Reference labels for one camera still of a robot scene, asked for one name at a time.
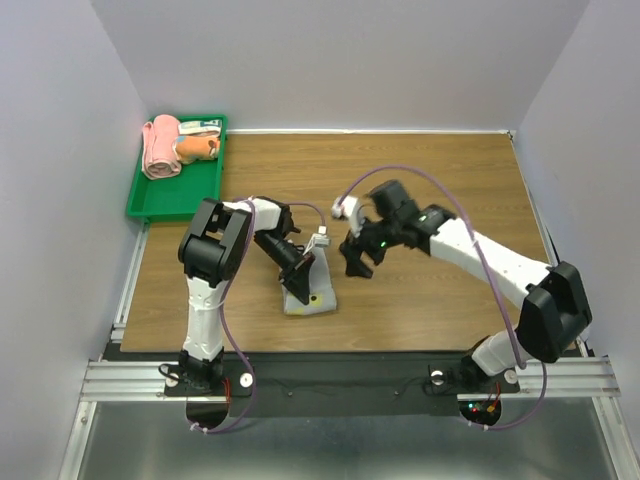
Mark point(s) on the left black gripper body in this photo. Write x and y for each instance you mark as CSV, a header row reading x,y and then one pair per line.
x,y
285,256

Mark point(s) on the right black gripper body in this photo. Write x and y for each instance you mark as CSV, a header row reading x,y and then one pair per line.
x,y
373,240

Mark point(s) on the yellow green towel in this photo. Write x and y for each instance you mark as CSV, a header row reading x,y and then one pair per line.
x,y
322,295

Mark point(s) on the orange polka dot towel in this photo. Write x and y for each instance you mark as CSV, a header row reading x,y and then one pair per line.
x,y
191,148

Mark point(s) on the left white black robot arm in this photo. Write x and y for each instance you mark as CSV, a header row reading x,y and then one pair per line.
x,y
211,252

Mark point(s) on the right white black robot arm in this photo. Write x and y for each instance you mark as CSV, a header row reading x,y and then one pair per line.
x,y
554,309

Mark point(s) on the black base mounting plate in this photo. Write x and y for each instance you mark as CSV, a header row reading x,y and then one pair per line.
x,y
332,384

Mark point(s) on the green plastic tray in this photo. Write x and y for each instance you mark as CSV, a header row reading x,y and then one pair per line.
x,y
177,198

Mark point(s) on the rolled white blue towel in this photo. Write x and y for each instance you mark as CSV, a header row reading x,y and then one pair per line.
x,y
212,127

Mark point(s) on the rolled pink towel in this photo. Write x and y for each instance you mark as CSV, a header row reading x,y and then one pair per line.
x,y
159,160

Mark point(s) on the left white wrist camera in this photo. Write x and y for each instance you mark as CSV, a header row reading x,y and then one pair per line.
x,y
319,239

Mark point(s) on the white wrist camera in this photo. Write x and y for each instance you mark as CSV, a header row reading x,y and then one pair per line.
x,y
319,239
349,209

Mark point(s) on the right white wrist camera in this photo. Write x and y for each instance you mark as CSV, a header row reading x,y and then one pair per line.
x,y
349,209

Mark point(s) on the aluminium frame rail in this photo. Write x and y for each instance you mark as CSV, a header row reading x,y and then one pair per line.
x,y
568,378

